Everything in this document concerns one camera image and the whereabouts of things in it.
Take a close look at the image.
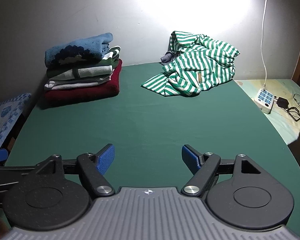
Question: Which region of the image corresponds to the white folded garment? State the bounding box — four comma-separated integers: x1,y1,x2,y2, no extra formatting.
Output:
44,74,113,91

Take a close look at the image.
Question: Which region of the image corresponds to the crumpled grey plaid garment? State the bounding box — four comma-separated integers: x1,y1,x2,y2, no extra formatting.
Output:
161,51,177,64

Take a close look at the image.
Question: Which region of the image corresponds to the dark red folded sweater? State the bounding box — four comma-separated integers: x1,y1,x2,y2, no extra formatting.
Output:
44,59,123,103

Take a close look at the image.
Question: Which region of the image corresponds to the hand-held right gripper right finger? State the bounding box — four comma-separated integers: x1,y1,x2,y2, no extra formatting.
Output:
181,144,262,197

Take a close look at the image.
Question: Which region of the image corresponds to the white power cable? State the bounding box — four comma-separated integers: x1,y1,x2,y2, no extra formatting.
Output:
261,0,269,90

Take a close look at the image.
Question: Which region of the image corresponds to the white power strip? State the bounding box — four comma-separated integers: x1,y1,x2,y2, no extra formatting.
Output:
254,88,278,114

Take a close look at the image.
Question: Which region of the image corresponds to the green white folded shirt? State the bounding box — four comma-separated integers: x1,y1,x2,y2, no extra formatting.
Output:
46,46,122,80

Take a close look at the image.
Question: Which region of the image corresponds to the blue patterned folded sweater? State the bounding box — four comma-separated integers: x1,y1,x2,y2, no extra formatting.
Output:
44,32,114,68

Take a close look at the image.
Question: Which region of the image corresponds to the green white striped shirt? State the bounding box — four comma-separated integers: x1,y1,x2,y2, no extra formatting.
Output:
141,31,240,97

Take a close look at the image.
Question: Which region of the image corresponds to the blue floral cloth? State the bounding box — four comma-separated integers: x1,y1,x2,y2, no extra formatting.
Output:
0,93,32,153

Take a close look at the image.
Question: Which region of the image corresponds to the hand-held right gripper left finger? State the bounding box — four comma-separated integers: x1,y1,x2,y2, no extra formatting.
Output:
36,143,116,197

